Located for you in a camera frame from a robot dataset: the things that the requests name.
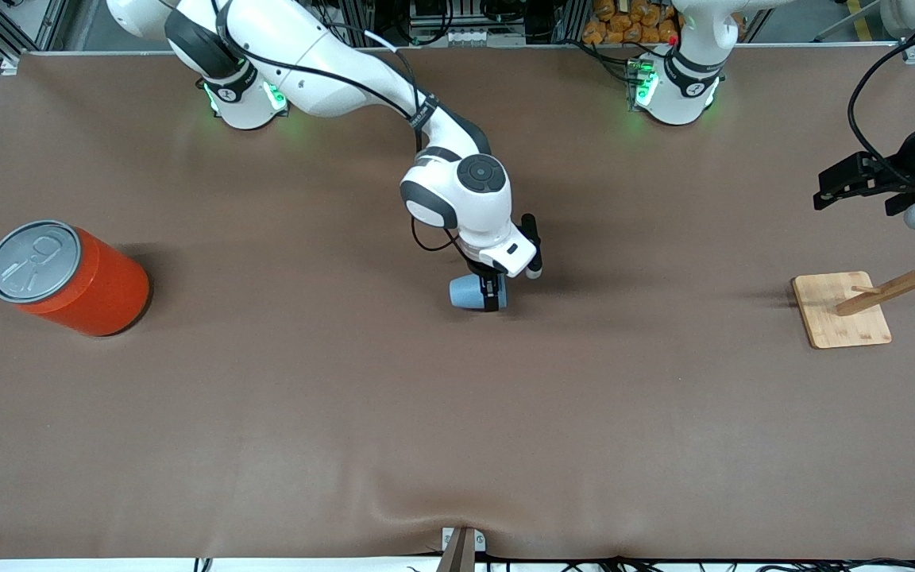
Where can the wooden mug tree stand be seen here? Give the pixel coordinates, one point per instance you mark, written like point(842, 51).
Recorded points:
point(839, 318)

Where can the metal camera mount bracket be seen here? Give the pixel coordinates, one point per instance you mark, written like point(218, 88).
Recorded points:
point(457, 556)

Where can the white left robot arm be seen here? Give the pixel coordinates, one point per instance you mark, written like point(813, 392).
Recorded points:
point(688, 71)

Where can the light blue plastic cup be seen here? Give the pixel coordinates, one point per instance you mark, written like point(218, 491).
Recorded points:
point(465, 292)

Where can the orange packets pile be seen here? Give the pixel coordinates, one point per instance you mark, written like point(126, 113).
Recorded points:
point(624, 24)

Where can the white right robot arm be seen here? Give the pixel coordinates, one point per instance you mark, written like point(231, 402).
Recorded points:
point(306, 56)

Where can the brown table cover mat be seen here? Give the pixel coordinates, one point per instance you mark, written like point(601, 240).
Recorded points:
point(457, 397)

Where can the orange can with grey lid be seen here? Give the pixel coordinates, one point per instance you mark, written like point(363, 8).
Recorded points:
point(100, 294)

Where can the white terminal strip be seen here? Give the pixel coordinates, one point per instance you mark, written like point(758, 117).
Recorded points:
point(473, 36)

